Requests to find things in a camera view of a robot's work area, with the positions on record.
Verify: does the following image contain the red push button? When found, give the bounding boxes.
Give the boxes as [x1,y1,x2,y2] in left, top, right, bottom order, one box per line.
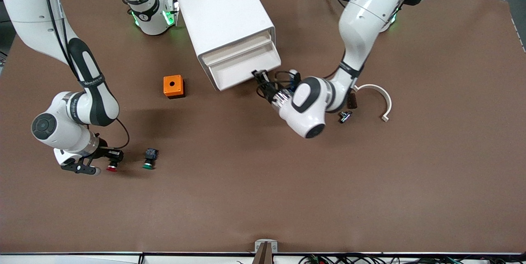
[106,151,124,172]

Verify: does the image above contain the white plastic drawer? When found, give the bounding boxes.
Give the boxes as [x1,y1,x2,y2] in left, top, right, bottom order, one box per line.
[200,30,273,66]
[208,41,281,91]

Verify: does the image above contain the grey arm base connector box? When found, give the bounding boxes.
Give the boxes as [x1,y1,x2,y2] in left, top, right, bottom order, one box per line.
[164,0,180,26]

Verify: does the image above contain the green push button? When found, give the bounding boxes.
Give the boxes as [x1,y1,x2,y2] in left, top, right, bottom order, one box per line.
[142,148,159,170]

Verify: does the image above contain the white drawer cabinet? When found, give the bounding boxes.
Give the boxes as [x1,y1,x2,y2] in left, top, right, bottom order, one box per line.
[173,0,277,92]

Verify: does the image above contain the brown table cover mat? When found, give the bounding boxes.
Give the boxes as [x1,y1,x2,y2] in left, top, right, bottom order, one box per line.
[0,0,526,254]

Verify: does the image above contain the orange box with hole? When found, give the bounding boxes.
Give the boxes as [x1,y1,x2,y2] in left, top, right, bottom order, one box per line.
[163,75,186,99]

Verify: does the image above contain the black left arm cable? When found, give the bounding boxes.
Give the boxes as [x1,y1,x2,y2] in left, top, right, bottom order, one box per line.
[273,70,298,92]

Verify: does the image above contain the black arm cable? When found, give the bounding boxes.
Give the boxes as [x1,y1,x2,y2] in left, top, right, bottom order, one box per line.
[273,70,298,92]
[41,0,130,149]

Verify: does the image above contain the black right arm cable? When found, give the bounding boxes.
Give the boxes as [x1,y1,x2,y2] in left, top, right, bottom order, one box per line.
[41,0,130,149]

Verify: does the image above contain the white table edge rail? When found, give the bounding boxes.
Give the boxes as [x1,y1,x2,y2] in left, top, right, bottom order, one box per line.
[0,252,526,264]

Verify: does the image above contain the white curved bracket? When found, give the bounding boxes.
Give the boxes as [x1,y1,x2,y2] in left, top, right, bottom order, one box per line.
[353,84,392,123]

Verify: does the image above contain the black cable bundle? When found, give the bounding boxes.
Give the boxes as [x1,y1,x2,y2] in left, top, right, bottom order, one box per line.
[298,254,526,264]

